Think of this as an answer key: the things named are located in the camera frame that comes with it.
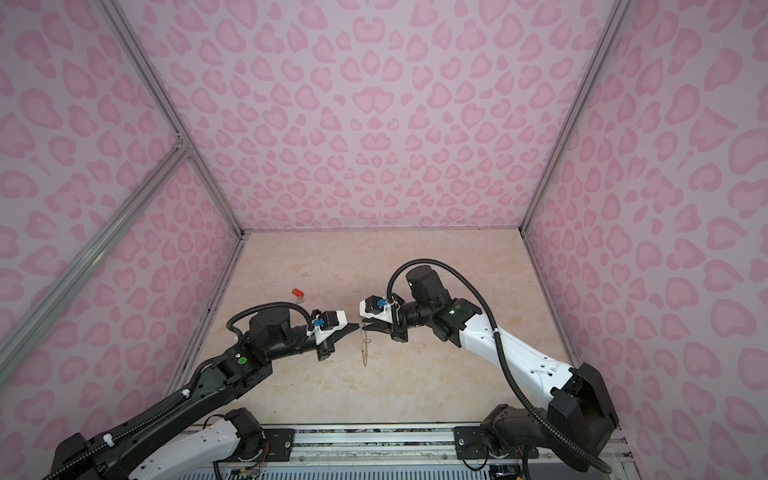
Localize metal perforated ring disc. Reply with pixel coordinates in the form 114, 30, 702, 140
360, 329, 370, 368

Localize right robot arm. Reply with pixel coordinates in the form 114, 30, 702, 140
359, 258, 619, 475

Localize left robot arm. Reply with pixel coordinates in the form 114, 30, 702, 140
46, 302, 359, 479

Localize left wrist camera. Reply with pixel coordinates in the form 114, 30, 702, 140
308, 310, 349, 345

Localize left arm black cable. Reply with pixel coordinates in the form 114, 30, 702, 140
225, 301, 314, 343

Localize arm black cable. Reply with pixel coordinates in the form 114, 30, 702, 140
225, 301, 314, 343
386, 258, 613, 475

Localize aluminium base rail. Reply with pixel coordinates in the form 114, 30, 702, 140
197, 422, 631, 480

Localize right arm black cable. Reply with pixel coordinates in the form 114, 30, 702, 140
386, 258, 613, 475

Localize diagonal aluminium frame bar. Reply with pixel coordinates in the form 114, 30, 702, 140
1, 141, 189, 385

